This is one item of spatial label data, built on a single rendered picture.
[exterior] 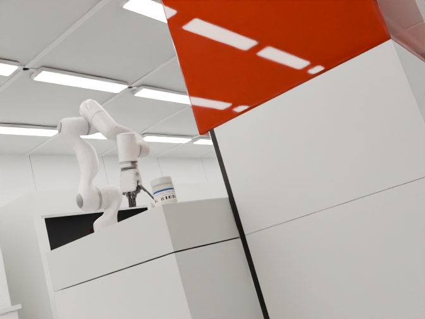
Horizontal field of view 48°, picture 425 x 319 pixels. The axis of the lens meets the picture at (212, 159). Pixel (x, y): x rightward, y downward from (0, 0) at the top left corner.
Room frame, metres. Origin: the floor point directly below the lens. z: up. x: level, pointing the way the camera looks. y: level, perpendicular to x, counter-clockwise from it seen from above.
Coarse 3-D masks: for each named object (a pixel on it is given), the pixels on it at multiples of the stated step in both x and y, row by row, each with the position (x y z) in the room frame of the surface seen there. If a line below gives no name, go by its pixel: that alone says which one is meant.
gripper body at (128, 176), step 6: (126, 168) 2.05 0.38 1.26; (132, 168) 2.06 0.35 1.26; (120, 174) 2.10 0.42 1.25; (126, 174) 2.07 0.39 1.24; (132, 174) 2.06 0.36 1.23; (138, 174) 2.08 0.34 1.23; (120, 180) 2.10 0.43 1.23; (126, 180) 2.07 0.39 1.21; (132, 180) 2.06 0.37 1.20; (138, 180) 2.08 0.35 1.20; (120, 186) 2.11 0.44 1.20; (126, 186) 2.08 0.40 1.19; (132, 186) 2.06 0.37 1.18
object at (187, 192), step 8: (176, 184) 6.69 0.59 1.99; (184, 184) 6.83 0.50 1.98; (192, 184) 6.98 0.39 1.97; (200, 184) 7.14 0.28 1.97; (208, 184) 7.30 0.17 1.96; (216, 184) 7.47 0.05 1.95; (176, 192) 6.65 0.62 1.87; (184, 192) 6.79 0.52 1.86; (192, 192) 6.94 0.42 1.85; (200, 192) 7.10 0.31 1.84; (208, 192) 7.25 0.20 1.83; (216, 192) 7.42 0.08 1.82; (224, 192) 7.58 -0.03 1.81; (184, 200) 6.75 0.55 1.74; (192, 200) 6.90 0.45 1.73
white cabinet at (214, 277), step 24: (144, 264) 1.48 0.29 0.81; (168, 264) 1.43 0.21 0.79; (192, 264) 1.46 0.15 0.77; (216, 264) 1.55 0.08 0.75; (240, 264) 1.66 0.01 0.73; (72, 288) 1.70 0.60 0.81; (96, 288) 1.63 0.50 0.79; (120, 288) 1.56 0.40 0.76; (144, 288) 1.50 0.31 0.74; (168, 288) 1.44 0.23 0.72; (192, 288) 1.44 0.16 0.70; (216, 288) 1.53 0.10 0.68; (240, 288) 1.63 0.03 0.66; (72, 312) 1.72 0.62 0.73; (96, 312) 1.64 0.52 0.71; (120, 312) 1.57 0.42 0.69; (144, 312) 1.51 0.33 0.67; (168, 312) 1.45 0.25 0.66; (192, 312) 1.42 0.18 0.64; (216, 312) 1.50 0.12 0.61; (240, 312) 1.60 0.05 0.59
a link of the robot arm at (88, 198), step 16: (64, 128) 2.24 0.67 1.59; (80, 128) 2.30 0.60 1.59; (80, 144) 2.28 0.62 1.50; (80, 160) 2.30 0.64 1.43; (96, 160) 2.32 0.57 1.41; (80, 176) 2.30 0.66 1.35; (80, 192) 2.26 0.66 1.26; (96, 192) 2.27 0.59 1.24; (80, 208) 2.28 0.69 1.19; (96, 208) 2.30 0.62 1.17
